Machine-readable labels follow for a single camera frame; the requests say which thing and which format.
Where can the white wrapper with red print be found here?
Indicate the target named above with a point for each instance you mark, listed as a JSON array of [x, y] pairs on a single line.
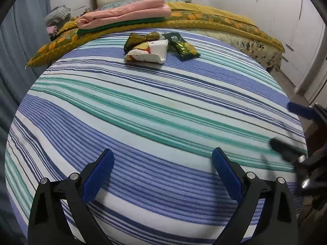
[[158, 51]]

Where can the yellow patterned quilt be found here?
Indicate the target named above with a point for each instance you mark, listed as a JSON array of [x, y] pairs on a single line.
[[217, 17]]

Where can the striped tablecloth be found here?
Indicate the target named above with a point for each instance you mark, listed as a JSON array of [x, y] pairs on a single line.
[[153, 112]]

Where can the folded green cloth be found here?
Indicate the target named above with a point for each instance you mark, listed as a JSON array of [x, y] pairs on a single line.
[[127, 23]]

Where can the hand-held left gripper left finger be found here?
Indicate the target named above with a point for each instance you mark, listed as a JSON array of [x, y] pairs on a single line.
[[99, 176]]

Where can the folded pink blanket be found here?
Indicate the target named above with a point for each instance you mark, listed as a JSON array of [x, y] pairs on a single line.
[[122, 11]]

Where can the dark green packet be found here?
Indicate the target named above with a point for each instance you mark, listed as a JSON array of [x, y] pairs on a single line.
[[184, 47]]

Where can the gold and green candy wrapper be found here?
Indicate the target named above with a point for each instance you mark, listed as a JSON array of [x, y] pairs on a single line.
[[134, 40]]

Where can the floral bed sheet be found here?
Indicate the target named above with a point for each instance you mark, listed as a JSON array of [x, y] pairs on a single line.
[[253, 48]]

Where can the teal floral pillow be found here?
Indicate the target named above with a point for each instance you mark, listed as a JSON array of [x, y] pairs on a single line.
[[112, 5]]

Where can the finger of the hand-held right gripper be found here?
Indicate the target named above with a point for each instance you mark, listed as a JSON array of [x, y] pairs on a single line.
[[300, 109], [283, 148]]

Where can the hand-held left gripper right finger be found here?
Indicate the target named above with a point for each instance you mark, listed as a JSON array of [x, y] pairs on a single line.
[[227, 176]]

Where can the white wardrobe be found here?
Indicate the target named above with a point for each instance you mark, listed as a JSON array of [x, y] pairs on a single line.
[[293, 17]]

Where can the grey clothes pile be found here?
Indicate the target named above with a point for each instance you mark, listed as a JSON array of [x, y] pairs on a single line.
[[57, 14]]

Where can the small pink cloth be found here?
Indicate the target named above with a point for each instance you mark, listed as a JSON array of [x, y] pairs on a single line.
[[51, 29]]

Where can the blue-grey curtain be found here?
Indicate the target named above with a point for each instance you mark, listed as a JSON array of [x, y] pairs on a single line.
[[18, 35]]

